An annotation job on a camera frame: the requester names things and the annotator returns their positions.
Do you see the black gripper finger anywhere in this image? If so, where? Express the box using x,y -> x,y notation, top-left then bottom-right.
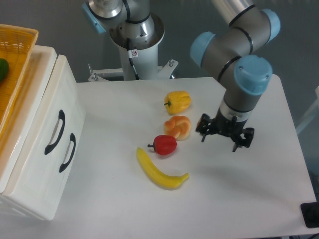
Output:
195,114 -> 212,142
232,127 -> 255,152

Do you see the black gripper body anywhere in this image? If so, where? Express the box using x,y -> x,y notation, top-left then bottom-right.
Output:
210,112 -> 247,142

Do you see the white drawer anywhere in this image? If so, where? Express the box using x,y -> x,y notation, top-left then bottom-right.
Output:
0,103 -> 86,220
0,55 -> 78,192

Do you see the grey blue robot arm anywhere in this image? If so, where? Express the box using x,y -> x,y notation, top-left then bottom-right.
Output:
82,0 -> 281,148

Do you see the white drawer cabinet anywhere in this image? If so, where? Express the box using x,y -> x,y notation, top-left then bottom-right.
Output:
0,46 -> 86,220

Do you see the knotted bread roll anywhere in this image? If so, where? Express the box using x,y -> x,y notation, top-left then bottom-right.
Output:
163,116 -> 191,140

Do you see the yellow bell pepper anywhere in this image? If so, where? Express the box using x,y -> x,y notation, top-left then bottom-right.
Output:
164,91 -> 191,115

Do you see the red bell pepper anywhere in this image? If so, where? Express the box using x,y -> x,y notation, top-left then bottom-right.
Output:
148,135 -> 177,155

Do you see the yellow banana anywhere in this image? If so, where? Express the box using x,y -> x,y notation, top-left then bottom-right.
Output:
136,147 -> 189,190

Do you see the black device at edge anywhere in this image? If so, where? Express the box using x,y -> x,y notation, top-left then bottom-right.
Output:
300,202 -> 319,228

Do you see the yellow woven basket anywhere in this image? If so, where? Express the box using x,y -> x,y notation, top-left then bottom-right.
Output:
0,24 -> 38,135

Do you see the green vegetable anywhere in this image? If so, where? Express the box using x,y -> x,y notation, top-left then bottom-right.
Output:
0,58 -> 9,81

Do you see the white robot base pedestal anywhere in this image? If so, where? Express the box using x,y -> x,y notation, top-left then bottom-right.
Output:
88,13 -> 178,82

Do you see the black cable on pedestal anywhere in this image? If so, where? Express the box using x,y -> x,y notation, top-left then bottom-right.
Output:
126,37 -> 142,81

